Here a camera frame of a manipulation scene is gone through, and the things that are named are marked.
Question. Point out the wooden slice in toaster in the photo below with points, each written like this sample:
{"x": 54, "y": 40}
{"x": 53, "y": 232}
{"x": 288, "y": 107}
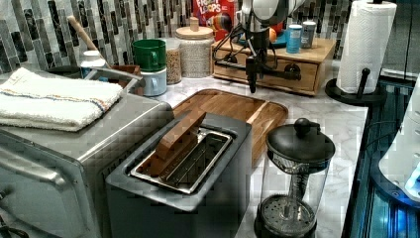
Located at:
{"x": 175, "y": 141}

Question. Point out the glass jar of grains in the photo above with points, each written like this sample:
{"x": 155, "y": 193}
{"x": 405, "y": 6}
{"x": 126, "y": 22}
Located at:
{"x": 173, "y": 65}

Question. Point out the black drawer handle bar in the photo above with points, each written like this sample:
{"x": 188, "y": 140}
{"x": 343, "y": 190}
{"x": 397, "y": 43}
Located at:
{"x": 291, "y": 71}

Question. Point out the ceramic jar with wooden lid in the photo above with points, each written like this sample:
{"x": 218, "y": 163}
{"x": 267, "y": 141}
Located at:
{"x": 195, "y": 49}

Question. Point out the orange fruit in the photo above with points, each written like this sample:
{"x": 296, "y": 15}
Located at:
{"x": 272, "y": 35}

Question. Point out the green mug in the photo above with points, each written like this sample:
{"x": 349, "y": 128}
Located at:
{"x": 149, "y": 54}

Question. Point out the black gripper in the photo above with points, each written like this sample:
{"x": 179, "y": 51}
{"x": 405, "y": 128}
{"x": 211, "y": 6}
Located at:
{"x": 258, "y": 44}

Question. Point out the light blue mug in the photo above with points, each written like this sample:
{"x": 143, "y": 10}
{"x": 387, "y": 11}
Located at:
{"x": 155, "y": 82}

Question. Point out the white bottle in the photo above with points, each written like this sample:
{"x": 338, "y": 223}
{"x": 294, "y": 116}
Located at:
{"x": 90, "y": 59}

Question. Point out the wooden cutting board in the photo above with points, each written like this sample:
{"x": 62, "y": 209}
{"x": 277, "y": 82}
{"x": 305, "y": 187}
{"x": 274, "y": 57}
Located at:
{"x": 262, "y": 114}

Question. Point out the blue can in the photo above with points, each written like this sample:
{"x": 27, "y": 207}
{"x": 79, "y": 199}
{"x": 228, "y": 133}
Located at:
{"x": 293, "y": 39}

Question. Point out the froot loops cereal box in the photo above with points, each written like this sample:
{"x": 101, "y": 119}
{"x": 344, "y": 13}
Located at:
{"x": 215, "y": 14}

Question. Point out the glass french press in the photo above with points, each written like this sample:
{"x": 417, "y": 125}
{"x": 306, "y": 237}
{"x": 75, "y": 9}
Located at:
{"x": 293, "y": 179}

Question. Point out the dark wooden block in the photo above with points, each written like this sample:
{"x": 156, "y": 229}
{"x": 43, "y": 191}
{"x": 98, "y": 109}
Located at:
{"x": 131, "y": 69}

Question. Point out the white folded towel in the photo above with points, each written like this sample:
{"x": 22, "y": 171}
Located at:
{"x": 31, "y": 100}

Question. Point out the wooden spoon handle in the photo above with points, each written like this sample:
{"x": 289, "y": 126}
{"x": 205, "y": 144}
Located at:
{"x": 85, "y": 38}

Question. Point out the silver toaster oven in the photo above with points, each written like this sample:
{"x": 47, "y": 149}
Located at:
{"x": 55, "y": 180}

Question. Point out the grey can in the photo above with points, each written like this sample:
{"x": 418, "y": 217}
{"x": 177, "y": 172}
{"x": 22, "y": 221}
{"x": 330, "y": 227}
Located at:
{"x": 307, "y": 34}

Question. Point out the black paper towel holder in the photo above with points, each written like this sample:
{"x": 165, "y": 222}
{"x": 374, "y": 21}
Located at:
{"x": 359, "y": 98}

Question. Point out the paper towel roll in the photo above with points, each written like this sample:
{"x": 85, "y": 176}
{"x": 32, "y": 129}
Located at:
{"x": 365, "y": 44}

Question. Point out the grey toaster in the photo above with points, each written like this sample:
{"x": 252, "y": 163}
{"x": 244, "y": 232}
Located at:
{"x": 213, "y": 206}

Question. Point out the wooden drawer box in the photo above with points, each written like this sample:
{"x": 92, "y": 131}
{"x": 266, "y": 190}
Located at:
{"x": 301, "y": 73}

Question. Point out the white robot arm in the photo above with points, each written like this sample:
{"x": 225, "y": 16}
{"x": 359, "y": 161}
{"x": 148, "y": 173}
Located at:
{"x": 257, "y": 16}

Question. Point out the blue plate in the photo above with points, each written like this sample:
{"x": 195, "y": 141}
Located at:
{"x": 279, "y": 43}

